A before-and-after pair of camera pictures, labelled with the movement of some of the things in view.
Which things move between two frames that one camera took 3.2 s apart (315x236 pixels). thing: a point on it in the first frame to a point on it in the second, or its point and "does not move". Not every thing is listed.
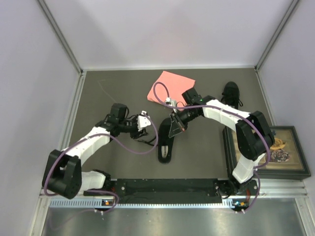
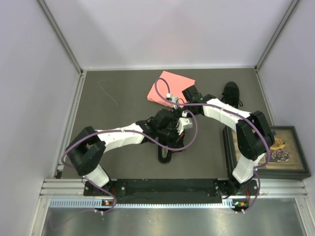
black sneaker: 231,95 does not move
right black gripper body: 185,116 does not move
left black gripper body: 131,127 to 170,135
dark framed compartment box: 286,161 does not move
